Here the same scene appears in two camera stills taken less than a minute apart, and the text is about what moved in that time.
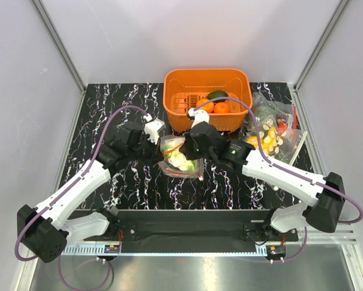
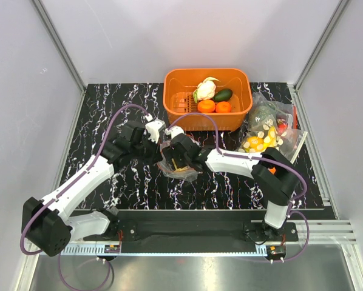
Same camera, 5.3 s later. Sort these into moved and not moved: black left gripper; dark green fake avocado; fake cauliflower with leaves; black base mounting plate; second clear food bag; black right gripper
Moved: black right gripper; fake cauliflower with leaves; dark green fake avocado
Not moved: black left gripper; second clear food bag; black base mounting plate
